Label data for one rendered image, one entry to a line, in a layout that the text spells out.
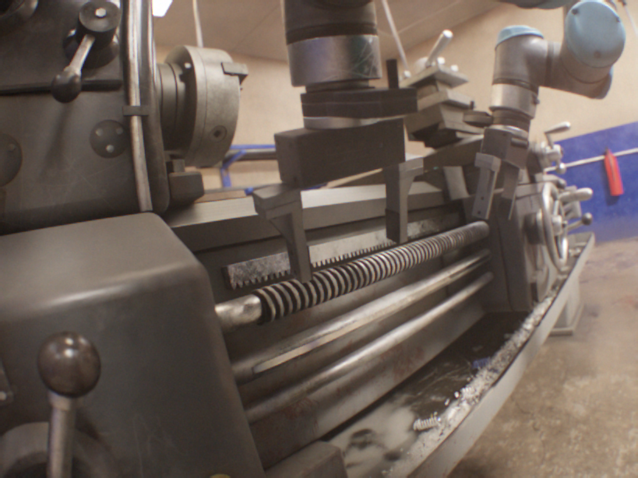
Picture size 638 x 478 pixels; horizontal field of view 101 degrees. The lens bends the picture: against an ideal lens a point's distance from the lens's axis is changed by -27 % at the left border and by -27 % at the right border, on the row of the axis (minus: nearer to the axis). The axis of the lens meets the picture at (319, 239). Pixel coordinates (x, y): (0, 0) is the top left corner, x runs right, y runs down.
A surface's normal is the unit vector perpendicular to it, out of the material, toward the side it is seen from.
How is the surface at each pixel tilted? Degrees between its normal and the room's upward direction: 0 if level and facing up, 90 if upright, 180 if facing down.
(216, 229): 90
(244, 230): 90
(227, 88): 100
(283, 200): 113
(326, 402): 90
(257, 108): 90
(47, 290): 37
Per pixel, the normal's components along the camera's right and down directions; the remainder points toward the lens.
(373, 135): 0.50, 0.31
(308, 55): -0.48, 0.41
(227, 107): 0.68, 0.27
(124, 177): 0.65, -0.13
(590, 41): -0.52, 0.21
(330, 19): -0.02, 0.43
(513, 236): -0.73, 0.16
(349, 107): -0.86, 0.30
